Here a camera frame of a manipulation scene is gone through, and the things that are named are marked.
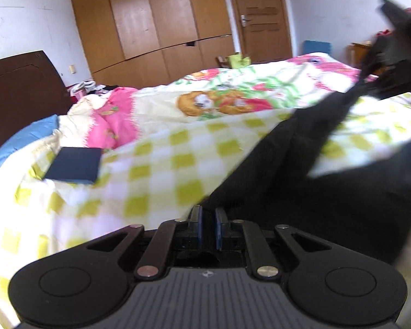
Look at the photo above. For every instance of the bedside clutter pile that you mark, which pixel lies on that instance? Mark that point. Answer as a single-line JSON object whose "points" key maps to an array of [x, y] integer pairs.
{"points": [[85, 87]]}

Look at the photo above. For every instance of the wooden wardrobe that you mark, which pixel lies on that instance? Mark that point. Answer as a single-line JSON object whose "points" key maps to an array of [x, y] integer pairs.
{"points": [[140, 17]]}

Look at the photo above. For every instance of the wooden door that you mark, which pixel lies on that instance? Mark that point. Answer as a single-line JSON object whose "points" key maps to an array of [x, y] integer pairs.
{"points": [[260, 13]]}

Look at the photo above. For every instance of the dark blue folded cloth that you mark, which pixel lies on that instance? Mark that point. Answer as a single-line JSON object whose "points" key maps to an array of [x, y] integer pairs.
{"points": [[75, 164]]}

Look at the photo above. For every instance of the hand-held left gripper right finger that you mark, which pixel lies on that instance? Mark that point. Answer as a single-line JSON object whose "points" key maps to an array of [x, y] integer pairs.
{"points": [[219, 228]]}

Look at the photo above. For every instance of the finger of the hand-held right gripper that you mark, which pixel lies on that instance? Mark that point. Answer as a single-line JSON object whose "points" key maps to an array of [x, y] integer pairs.
{"points": [[394, 82]]}

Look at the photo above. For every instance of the red cloth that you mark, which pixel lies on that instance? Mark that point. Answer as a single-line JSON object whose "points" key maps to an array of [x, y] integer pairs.
{"points": [[384, 33]]}

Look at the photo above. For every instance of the dark wooden headboard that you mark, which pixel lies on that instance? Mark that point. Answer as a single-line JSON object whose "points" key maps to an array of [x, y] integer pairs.
{"points": [[20, 92]]}

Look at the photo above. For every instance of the yellow checked blanket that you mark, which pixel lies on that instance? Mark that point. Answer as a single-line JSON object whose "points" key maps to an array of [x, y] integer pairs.
{"points": [[157, 178]]}

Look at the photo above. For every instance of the blue pillow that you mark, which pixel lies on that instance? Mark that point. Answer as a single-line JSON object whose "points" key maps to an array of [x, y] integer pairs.
{"points": [[17, 144]]}

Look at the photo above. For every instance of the wooden cabinet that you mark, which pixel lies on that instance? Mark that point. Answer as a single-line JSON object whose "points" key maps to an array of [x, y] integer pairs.
{"points": [[359, 54]]}

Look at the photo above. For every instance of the wall socket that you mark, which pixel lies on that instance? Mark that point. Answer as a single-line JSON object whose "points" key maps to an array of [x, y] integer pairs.
{"points": [[73, 69]]}

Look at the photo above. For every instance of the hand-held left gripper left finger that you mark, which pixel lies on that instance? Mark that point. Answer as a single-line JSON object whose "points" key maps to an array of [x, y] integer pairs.
{"points": [[197, 227]]}

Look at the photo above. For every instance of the cartoon printed quilt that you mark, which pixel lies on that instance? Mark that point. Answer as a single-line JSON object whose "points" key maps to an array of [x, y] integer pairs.
{"points": [[226, 85]]}

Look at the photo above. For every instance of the black pants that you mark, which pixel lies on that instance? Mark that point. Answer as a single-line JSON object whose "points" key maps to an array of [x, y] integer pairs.
{"points": [[294, 178]]}

